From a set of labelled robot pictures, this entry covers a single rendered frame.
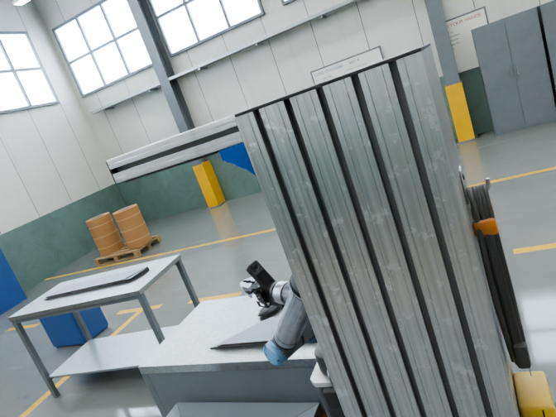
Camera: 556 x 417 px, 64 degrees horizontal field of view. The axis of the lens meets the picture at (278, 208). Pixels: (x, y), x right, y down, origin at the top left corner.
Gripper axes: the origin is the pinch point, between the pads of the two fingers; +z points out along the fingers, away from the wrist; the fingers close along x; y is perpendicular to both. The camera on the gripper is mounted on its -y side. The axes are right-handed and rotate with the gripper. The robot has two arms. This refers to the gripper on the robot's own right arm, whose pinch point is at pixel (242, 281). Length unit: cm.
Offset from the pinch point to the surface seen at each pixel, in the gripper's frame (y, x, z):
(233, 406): 57, -18, 30
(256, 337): 39.6, 7.2, 28.3
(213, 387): 52, -16, 43
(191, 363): 39, -17, 50
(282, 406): 59, -8, 8
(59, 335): 126, -12, 481
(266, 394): 57, -6, 19
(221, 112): 10, 566, 755
